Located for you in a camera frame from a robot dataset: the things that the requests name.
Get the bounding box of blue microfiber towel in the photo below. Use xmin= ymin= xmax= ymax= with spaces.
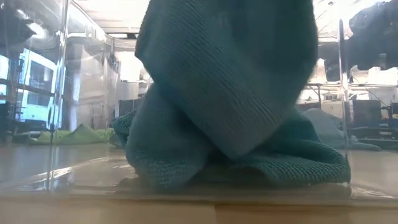
xmin=302 ymin=108 xmax=382 ymax=152
xmin=111 ymin=83 xmax=352 ymax=190
xmin=134 ymin=0 xmax=320 ymax=158

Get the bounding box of green microfiber towel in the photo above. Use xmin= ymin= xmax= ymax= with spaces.
xmin=29 ymin=123 xmax=121 ymax=146

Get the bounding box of clear plastic bin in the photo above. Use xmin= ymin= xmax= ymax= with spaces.
xmin=0 ymin=0 xmax=398 ymax=203

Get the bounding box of large blue-framed window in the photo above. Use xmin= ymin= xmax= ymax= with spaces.
xmin=0 ymin=48 xmax=65 ymax=131

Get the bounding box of black workbench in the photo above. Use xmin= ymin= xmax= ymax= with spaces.
xmin=348 ymin=99 xmax=398 ymax=141

